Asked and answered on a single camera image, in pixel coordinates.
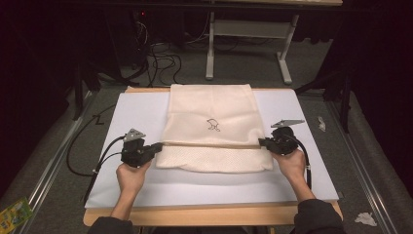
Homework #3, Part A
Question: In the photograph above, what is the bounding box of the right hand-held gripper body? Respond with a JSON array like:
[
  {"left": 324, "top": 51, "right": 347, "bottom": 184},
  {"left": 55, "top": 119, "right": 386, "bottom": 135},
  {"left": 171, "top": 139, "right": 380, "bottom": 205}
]
[{"left": 269, "top": 119, "right": 307, "bottom": 156}]

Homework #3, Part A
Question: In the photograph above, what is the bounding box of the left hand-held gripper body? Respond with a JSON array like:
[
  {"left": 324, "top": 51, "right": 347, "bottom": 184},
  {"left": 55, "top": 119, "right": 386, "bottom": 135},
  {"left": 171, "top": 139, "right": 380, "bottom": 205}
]
[{"left": 120, "top": 128, "right": 154, "bottom": 169}]

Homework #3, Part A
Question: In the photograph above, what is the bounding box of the cream mesh laundry bag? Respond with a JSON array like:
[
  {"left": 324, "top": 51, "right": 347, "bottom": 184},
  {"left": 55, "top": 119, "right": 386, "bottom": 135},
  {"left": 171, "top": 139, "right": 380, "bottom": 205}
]
[{"left": 155, "top": 83, "right": 275, "bottom": 175}]

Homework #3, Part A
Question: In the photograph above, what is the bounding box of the person's right hand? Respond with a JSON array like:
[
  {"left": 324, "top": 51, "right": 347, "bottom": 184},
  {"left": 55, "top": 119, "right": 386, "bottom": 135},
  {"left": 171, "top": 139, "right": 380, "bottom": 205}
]
[{"left": 270, "top": 148, "right": 307, "bottom": 185}]

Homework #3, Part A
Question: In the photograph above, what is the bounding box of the person's left hand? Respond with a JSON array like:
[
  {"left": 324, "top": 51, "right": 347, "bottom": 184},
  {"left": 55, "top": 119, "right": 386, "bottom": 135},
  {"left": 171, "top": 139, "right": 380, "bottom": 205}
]
[{"left": 115, "top": 161, "right": 152, "bottom": 196}]

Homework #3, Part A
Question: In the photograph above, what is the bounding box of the white table board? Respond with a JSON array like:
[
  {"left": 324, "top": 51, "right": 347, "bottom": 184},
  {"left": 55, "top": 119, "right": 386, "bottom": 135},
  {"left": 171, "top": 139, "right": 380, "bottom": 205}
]
[{"left": 84, "top": 89, "right": 340, "bottom": 210}]

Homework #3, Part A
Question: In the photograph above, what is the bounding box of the black stand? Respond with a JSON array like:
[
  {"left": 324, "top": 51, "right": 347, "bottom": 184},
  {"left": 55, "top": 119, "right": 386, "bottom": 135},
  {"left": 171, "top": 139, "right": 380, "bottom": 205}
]
[
  {"left": 293, "top": 68, "right": 355, "bottom": 135},
  {"left": 71, "top": 59, "right": 102, "bottom": 122}
]

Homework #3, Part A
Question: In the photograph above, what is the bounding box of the wooden table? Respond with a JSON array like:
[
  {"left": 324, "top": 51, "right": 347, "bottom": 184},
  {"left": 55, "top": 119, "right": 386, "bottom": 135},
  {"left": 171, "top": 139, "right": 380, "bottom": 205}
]
[{"left": 82, "top": 85, "right": 345, "bottom": 227}]

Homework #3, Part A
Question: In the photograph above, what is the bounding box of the crumpled white tissue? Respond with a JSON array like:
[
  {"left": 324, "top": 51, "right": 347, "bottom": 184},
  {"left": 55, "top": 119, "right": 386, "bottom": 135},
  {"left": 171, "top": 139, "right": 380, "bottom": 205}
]
[{"left": 354, "top": 212, "right": 379, "bottom": 228}]

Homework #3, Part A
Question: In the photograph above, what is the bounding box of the green printed packet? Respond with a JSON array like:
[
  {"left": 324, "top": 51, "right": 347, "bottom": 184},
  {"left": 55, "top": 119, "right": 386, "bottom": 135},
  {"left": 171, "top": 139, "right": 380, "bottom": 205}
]
[{"left": 0, "top": 196, "right": 35, "bottom": 234}]

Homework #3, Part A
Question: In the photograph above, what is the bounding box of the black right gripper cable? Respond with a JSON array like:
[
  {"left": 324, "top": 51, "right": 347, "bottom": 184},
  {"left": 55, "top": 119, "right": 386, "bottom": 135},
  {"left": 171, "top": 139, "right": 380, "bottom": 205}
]
[{"left": 288, "top": 134, "right": 313, "bottom": 190}]

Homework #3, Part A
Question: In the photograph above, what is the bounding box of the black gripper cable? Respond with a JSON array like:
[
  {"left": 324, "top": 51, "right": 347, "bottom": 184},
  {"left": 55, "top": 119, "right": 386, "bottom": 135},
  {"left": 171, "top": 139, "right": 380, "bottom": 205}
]
[
  {"left": 65, "top": 103, "right": 127, "bottom": 207},
  {"left": 288, "top": 134, "right": 313, "bottom": 190}
]

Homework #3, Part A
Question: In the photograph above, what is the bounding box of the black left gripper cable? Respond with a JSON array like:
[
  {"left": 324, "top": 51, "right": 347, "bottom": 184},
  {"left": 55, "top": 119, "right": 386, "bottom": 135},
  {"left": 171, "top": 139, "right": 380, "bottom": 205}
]
[{"left": 65, "top": 103, "right": 127, "bottom": 207}]

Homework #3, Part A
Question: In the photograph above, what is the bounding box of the bundle of black floor cables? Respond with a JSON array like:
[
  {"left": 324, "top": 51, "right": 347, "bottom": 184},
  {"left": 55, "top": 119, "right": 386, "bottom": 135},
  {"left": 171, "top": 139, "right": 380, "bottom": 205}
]
[{"left": 129, "top": 19, "right": 190, "bottom": 88}]

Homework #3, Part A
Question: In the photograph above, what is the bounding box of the metal floor rail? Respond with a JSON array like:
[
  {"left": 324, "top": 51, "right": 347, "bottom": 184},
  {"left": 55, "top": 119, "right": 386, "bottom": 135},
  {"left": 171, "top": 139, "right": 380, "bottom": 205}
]
[
  {"left": 325, "top": 99, "right": 399, "bottom": 234},
  {"left": 18, "top": 91, "right": 94, "bottom": 234}
]

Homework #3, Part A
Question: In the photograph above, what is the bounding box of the white metal desk frame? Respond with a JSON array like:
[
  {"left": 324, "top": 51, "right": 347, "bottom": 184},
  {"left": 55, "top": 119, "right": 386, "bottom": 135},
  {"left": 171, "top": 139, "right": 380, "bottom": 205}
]
[{"left": 205, "top": 0, "right": 344, "bottom": 86}]

